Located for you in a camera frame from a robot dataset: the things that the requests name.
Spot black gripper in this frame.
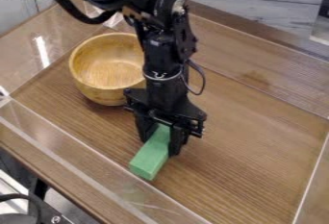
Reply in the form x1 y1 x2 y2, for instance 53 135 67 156
123 73 207 156

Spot green wooden block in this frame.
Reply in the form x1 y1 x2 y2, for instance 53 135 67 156
128 125 170 181

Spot brown wooden bowl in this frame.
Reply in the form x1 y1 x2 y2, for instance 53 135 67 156
68 33 146 107

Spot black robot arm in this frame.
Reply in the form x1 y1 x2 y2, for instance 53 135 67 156
55 0 207 156

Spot clear acrylic tray walls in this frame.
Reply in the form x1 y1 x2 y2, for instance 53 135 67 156
0 5 329 224

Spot black cable loop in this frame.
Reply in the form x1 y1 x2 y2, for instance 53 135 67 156
179 59 207 96

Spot black table leg bracket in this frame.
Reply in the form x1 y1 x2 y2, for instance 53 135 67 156
28 178 74 224

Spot clear acrylic corner bracket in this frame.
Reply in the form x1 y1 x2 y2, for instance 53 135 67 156
83 2 123 29

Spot black floor cable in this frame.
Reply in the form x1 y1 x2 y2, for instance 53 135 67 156
0 192 43 224

